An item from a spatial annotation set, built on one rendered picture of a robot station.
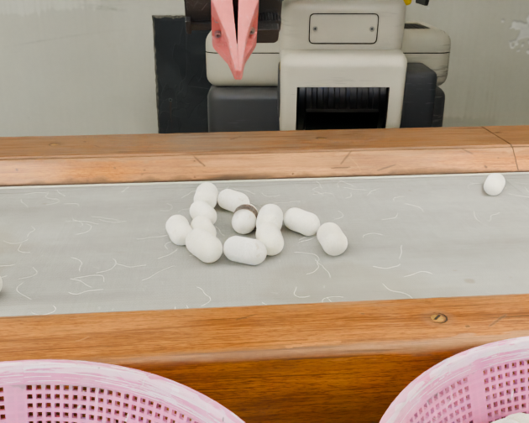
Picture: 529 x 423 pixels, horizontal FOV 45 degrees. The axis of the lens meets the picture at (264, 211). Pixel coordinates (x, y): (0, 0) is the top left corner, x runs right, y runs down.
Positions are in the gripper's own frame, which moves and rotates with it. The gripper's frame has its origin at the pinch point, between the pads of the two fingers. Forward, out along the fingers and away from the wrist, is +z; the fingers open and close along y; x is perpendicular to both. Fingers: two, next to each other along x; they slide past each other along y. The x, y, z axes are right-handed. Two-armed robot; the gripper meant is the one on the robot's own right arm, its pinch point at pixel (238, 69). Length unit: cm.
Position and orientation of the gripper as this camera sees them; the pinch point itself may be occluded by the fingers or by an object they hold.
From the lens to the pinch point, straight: 65.0
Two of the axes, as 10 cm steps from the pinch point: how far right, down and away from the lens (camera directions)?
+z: 0.7, 8.7, -4.8
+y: 10.0, -0.4, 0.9
